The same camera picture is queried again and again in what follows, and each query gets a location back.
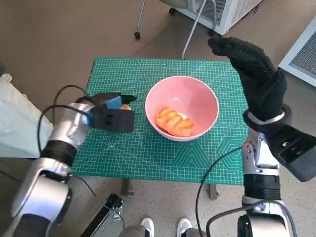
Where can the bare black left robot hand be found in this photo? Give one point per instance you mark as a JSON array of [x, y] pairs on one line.
[[112, 102]]

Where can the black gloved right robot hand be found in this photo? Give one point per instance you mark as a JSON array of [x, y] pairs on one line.
[[264, 89]]

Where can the pale round bread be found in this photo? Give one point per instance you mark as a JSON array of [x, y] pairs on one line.
[[126, 107]]

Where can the orange glazed striped bread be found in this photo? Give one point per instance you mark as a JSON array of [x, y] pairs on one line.
[[172, 121]]

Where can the pink bowl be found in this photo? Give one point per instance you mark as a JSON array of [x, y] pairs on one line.
[[187, 93]]

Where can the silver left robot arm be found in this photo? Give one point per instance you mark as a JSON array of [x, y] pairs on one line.
[[66, 128]]

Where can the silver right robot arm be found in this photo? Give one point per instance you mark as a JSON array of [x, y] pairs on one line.
[[261, 187]]

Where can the white flat vented unit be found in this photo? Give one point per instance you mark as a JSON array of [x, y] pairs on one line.
[[301, 56]]

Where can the green cutting mat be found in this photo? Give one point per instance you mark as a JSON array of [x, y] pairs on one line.
[[138, 158]]

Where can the white vented appliance on casters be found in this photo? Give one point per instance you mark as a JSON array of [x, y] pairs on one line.
[[234, 12]]

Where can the grey table leg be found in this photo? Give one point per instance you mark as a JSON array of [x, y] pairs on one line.
[[127, 187], [213, 191]]

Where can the grey bent chair leg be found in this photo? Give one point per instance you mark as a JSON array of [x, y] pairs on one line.
[[191, 34]]

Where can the person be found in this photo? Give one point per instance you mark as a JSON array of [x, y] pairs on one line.
[[17, 123]]

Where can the black metal stand bar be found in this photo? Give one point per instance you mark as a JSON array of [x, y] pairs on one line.
[[103, 212]]

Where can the white shoe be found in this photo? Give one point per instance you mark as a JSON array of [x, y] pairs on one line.
[[147, 225], [184, 225]]

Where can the grey trouser leg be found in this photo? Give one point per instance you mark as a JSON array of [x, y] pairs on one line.
[[195, 233], [133, 232]]

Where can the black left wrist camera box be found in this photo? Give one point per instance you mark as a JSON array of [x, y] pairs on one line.
[[113, 119]]

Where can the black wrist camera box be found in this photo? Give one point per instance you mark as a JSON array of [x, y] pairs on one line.
[[113, 119], [296, 150]]

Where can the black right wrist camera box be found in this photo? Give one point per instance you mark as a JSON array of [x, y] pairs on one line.
[[296, 150]]

